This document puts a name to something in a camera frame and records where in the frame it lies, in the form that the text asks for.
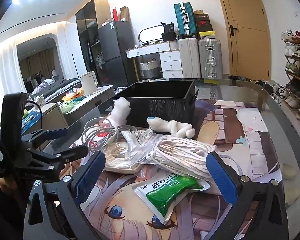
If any dark grey refrigerator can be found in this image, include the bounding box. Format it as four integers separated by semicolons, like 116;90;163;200
98;20;138;87

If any black bag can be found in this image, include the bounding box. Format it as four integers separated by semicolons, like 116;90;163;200
161;22;177;42

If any tan wooden door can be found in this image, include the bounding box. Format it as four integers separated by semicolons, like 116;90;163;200
215;0;271;81

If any white printed medicine packet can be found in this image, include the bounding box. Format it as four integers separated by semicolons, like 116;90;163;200
121;129;153;153

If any white foam wrap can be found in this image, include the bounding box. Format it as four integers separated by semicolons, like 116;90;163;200
109;97;132;128

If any teal suitcase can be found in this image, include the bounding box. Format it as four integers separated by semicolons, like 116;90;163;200
174;2;198;39

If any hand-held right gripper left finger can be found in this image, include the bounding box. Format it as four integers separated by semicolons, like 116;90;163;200
24;151;106;240

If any black glass cabinet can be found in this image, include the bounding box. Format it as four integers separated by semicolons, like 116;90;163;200
75;0;113;87

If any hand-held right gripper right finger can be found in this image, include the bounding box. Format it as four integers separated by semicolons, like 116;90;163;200
206;151;289;240

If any metal shoe rack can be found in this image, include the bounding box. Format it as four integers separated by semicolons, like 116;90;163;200
281;27;300;127

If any shoe rack with shoes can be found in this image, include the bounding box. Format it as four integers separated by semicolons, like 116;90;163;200
255;27;300;125

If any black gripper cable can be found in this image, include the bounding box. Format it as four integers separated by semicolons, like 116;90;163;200
26;101;43;131

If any bagged white braided cable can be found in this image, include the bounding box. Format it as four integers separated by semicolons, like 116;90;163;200
135;132;217;180

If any white drawer dresser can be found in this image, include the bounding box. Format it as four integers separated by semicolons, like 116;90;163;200
126;41;184;79

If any anime printed desk mat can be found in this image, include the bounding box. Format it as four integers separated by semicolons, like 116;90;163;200
40;97;280;240

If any white topped side table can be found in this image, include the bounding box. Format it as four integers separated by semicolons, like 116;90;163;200
44;85;115;128

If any white plush toy blue tip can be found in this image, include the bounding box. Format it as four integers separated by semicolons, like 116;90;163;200
147;116;196;138

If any oval mirror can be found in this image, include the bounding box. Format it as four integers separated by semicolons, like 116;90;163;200
138;25;173;44

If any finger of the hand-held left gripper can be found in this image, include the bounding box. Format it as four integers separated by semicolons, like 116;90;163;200
27;145;89;167
27;128;68;143

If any silver suitcase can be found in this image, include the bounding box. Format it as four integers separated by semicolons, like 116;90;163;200
198;39;223;79

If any black cardboard box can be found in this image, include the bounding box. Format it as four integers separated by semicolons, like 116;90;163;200
112;80;199;130

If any white electric kettle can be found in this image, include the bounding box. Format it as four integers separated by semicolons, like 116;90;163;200
79;71;100;96

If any woven laundry basket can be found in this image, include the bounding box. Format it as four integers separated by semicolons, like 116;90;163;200
140;58;162;79

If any cream cable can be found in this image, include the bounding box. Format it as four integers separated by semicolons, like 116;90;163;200
104;141;143;173

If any tall cardboard box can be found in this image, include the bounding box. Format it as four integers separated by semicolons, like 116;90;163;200
119;6;130;22

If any black shoe box red logo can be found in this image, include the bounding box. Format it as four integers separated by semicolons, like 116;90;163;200
194;14;211;26

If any white charging cable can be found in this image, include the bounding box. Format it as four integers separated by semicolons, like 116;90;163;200
81;119;125;153

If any white sheer curtain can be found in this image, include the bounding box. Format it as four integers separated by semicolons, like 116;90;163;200
0;36;24;120

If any green white medicine packet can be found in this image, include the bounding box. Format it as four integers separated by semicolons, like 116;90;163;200
132;172;212;227

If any white suitcase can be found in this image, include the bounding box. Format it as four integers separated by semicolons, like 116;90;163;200
177;38;202;79

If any colourful snack pile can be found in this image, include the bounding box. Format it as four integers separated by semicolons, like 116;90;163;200
61;89;87;112

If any bed with dark bedding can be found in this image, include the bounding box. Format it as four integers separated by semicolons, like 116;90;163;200
31;78;82;103

